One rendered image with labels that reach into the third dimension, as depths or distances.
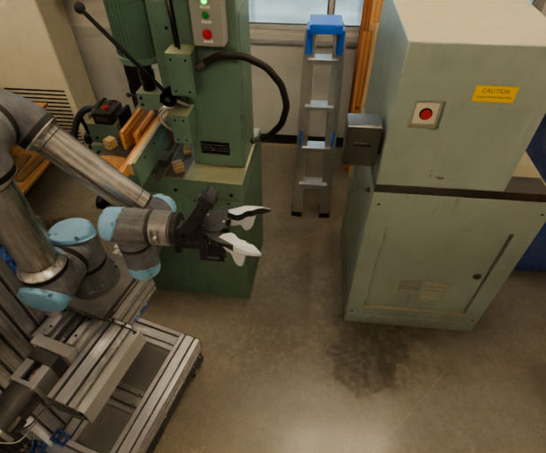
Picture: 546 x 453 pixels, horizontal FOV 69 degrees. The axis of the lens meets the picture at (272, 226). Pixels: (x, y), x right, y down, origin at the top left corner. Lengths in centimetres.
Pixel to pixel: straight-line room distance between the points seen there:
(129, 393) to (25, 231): 97
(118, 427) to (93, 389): 53
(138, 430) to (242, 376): 53
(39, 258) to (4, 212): 15
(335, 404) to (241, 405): 42
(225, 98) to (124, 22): 41
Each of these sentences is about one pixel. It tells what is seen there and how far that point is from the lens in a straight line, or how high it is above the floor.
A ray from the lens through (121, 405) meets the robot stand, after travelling 180.
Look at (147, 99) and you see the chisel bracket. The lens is 176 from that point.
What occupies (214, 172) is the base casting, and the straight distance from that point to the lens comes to 170.
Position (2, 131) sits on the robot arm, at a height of 141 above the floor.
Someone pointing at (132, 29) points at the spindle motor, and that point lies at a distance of 160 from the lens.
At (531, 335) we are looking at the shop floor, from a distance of 247.
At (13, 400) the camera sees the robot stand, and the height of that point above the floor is 77.
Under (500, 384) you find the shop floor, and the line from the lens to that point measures 224.
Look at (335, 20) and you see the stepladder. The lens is 220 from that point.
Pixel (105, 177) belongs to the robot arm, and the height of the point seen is 126.
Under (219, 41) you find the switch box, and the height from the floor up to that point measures 134.
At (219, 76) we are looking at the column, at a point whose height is 119.
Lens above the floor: 182
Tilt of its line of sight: 45 degrees down
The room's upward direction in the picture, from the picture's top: straight up
